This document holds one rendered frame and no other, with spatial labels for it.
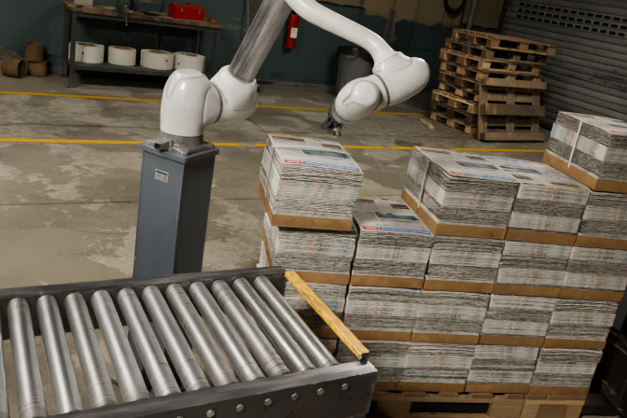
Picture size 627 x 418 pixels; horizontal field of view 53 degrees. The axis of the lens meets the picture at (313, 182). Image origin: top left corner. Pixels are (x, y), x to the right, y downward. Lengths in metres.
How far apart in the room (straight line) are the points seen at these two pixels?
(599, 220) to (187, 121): 1.59
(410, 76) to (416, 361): 1.25
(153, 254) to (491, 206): 1.26
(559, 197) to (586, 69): 7.69
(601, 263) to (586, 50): 7.61
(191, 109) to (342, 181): 0.57
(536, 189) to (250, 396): 1.44
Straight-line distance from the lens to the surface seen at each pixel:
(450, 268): 2.44
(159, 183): 2.28
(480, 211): 2.39
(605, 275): 2.78
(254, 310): 1.72
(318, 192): 2.12
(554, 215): 2.54
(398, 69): 1.80
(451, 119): 8.86
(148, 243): 2.39
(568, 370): 2.96
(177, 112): 2.20
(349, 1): 9.75
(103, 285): 1.75
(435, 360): 2.63
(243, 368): 1.49
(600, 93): 9.96
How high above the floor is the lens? 1.65
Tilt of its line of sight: 18 degrees down
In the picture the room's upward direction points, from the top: 10 degrees clockwise
